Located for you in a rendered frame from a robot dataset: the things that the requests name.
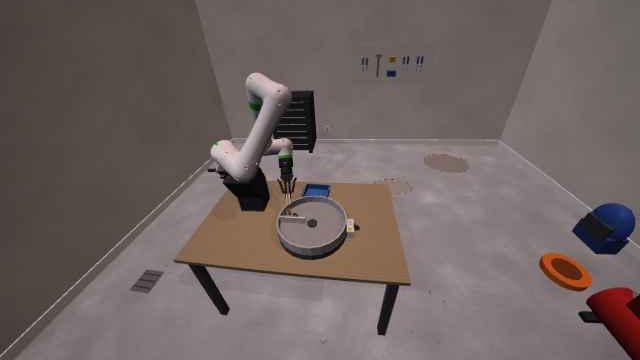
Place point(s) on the blue rectangular tray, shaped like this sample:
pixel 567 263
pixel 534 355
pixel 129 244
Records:
pixel 316 190

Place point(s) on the grey round turntable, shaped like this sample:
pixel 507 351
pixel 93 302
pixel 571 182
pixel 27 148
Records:
pixel 320 220

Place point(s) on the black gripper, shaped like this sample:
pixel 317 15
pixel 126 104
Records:
pixel 286 176

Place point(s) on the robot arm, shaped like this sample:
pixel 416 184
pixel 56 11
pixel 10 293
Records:
pixel 242 166

